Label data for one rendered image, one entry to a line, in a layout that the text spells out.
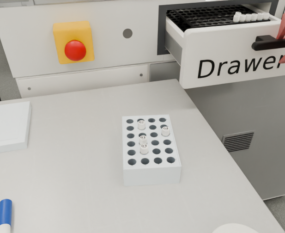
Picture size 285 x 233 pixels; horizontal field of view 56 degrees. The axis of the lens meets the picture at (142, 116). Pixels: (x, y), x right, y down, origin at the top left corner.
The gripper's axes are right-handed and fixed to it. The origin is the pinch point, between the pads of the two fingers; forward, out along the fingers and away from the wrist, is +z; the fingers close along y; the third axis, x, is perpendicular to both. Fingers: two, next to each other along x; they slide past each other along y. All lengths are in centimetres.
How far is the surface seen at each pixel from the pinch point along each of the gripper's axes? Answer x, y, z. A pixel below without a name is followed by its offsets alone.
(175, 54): 16.0, 5.7, 10.3
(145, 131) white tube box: 26.5, -10.6, 3.8
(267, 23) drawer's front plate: 2.5, 5.0, -1.2
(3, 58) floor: 104, 107, 209
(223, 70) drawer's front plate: 9.5, -0.8, 4.7
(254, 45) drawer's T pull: 6.9, 0.6, -2.0
